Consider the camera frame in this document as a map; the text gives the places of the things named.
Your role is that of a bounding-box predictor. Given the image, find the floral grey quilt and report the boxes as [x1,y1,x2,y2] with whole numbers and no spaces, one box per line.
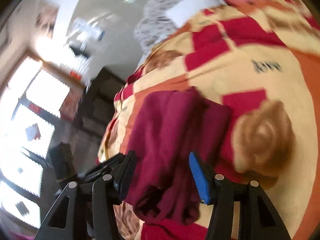
[133,0,182,66]

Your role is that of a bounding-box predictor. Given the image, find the white wall poster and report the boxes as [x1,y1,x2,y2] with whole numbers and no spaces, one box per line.
[70,17,105,41]

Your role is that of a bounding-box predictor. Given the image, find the maroon red garment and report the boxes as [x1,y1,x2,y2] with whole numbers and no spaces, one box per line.
[126,87,232,225]

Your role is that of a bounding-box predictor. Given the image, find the dark wooden cabinet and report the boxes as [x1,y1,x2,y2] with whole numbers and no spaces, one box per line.
[72,67,125,139]

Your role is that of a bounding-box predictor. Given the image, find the window with red decorations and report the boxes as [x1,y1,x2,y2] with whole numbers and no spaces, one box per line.
[1,52,82,230]

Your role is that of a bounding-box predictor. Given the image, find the white pillow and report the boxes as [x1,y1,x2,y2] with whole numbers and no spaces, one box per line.
[165,0,226,28]

